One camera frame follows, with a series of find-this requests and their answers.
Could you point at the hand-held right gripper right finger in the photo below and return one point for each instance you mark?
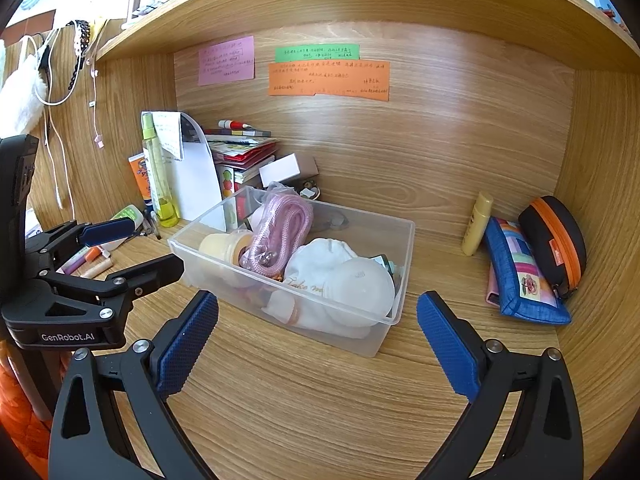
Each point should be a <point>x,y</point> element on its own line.
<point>450,347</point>

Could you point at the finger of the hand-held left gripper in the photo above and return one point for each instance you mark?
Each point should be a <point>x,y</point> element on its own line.
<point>112,230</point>
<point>150,272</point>

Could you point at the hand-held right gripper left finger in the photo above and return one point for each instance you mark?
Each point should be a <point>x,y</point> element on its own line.
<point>187,342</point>

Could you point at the clear plastic storage box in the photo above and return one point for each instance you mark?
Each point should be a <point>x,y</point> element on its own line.
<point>370,330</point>

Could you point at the white round plastic container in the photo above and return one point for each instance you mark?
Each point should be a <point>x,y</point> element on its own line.
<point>360,285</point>

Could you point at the wooden desktop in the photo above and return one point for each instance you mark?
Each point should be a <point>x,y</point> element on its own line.
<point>300,400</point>

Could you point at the green and white tube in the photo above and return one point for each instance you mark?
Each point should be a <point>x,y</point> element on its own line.
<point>127,212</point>

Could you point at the black pens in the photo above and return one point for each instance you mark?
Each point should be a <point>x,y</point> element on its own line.
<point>151,225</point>

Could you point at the purple and orange marker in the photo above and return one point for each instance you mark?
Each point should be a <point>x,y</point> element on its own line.
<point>82,260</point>

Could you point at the pink and white stick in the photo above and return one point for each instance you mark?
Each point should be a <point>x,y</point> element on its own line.
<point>97,270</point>

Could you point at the orange tube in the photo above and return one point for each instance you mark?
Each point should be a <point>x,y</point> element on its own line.
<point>142,177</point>

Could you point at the yellow-green spray bottle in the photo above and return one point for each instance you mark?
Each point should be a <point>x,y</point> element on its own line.
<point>162,195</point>

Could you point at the pink item under pouch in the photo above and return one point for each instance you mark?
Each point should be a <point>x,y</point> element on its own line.
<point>492,290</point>

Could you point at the cream tape roll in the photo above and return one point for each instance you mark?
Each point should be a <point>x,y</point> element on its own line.
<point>220,247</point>

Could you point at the curled white paper sheet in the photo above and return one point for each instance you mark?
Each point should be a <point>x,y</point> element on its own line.
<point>197,180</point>

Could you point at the orange quilted cloth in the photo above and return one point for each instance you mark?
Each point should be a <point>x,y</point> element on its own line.
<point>20,410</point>

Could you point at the blue patchwork pencil pouch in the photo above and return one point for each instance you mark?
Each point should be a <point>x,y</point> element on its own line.
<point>520,270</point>

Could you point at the yellow tube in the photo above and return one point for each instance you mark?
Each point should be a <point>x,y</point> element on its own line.
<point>477,225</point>

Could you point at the stack of books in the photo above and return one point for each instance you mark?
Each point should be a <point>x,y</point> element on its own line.
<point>242,157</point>

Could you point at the black case with orange zipper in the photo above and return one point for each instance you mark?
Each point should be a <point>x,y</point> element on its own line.
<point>555,240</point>

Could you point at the red and white pen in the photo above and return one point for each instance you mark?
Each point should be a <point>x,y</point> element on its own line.
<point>232,124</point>

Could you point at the white fluffy item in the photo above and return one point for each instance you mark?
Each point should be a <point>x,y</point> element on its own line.
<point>20,90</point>

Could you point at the white cardboard box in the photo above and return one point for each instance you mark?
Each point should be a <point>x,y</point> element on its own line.
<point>285,170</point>

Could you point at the small grey object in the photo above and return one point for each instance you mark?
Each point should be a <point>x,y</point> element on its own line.
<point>334,221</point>

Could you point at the small white gadget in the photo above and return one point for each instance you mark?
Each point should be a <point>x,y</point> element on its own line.
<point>310,191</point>

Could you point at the pink sticky note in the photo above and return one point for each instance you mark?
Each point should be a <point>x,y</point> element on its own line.
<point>225,60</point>

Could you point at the orange sticky note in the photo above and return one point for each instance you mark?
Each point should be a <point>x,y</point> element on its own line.
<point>327,80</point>

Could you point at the green sticky note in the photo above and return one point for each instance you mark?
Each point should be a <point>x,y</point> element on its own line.
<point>317,52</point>

